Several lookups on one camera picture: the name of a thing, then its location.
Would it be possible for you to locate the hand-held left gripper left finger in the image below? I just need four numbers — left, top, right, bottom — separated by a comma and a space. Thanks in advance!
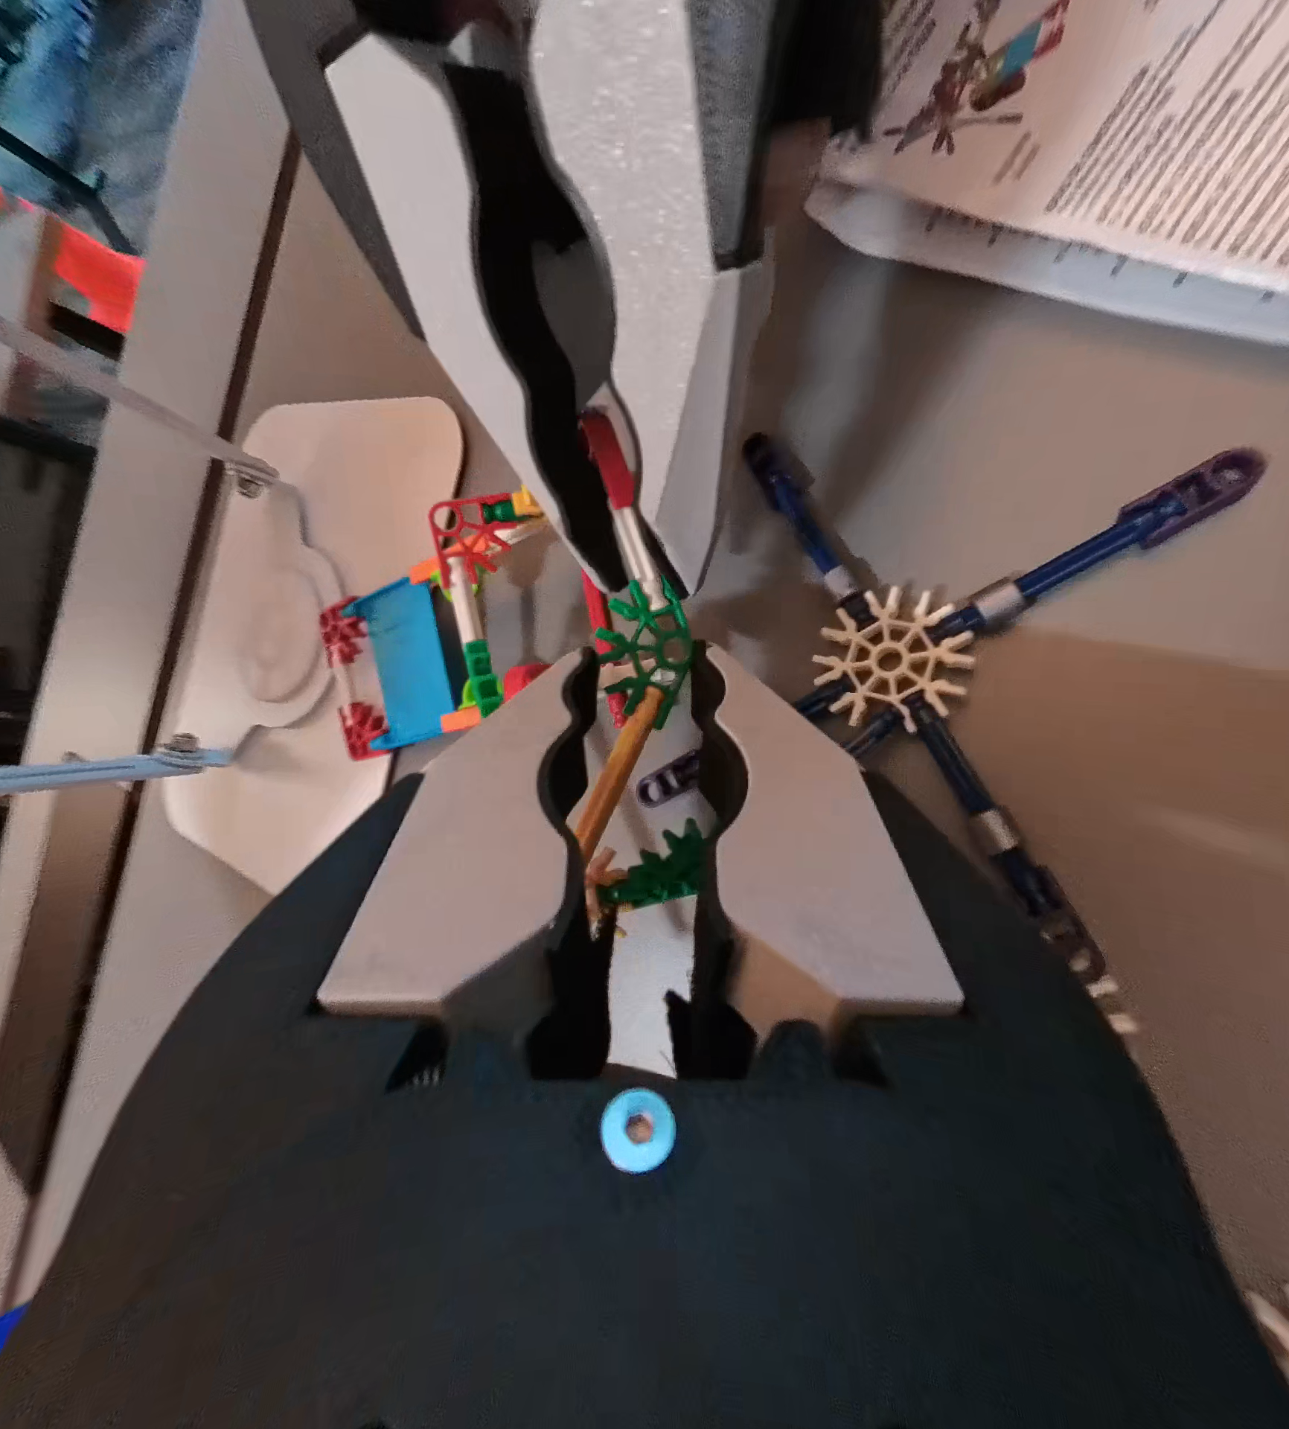
313, 650, 615, 1082

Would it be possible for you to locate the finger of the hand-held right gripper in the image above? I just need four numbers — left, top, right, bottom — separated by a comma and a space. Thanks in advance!
324, 31, 626, 596
524, 0, 782, 601

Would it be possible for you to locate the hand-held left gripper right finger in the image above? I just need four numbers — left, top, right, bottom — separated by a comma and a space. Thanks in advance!
661, 644, 967, 1082

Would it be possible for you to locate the colourful toy construction model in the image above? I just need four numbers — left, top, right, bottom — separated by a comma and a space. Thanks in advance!
318, 407, 714, 939

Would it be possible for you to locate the clear suction dome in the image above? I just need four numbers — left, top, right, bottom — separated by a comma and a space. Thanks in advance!
243, 580, 322, 704

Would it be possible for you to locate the blue rod cross assembly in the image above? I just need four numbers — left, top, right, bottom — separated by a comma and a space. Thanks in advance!
742, 433, 1267, 1006

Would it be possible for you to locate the instruction booklet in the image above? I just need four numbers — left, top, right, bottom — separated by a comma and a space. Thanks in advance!
806, 0, 1289, 355

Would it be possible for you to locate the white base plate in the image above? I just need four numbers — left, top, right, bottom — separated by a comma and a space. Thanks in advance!
164, 395, 467, 895

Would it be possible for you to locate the white mount bracket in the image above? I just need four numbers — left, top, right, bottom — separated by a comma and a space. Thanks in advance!
225, 474, 350, 772

